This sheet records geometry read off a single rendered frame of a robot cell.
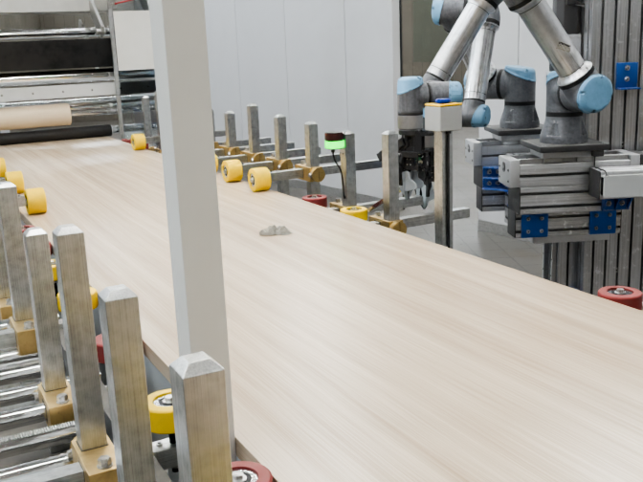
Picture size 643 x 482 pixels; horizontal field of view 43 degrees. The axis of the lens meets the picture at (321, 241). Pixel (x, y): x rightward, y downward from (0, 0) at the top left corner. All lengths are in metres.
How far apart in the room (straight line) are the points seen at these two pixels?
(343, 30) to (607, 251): 4.59
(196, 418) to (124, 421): 0.27
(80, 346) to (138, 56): 3.89
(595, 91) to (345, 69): 4.79
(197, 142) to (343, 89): 6.35
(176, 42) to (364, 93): 6.12
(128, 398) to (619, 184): 2.04
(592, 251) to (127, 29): 2.98
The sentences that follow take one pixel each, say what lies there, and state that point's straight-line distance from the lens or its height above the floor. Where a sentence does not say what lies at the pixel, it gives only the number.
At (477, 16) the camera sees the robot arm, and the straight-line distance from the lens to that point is 2.62.
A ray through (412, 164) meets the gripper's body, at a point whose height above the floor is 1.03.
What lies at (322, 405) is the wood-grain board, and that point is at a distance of 1.15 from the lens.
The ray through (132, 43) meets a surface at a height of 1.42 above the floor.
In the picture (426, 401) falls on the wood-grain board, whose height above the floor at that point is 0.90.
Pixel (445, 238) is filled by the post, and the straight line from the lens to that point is 2.21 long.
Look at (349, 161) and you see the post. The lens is 2.61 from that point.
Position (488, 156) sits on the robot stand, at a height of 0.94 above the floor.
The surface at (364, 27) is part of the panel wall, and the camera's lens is 7.01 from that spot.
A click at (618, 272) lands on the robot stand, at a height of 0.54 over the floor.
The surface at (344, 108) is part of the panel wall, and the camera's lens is 7.29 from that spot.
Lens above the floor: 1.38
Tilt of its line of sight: 14 degrees down
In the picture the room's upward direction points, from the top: 2 degrees counter-clockwise
